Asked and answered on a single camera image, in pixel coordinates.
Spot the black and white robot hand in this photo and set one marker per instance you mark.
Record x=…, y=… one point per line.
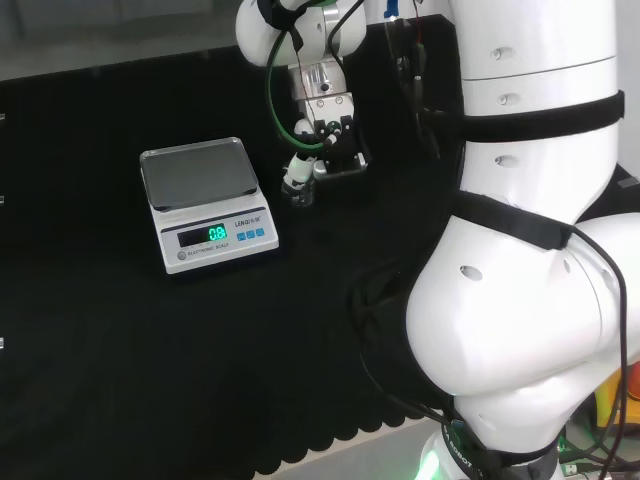
x=325, y=107

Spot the small clear glass beaker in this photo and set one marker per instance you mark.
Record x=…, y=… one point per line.
x=305, y=198

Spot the white electronic balance steel pan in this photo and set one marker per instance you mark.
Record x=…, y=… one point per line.
x=210, y=250

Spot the black bench cloth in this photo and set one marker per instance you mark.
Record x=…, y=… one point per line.
x=150, y=350

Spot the yellow stop button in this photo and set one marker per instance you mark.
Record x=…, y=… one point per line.
x=603, y=400

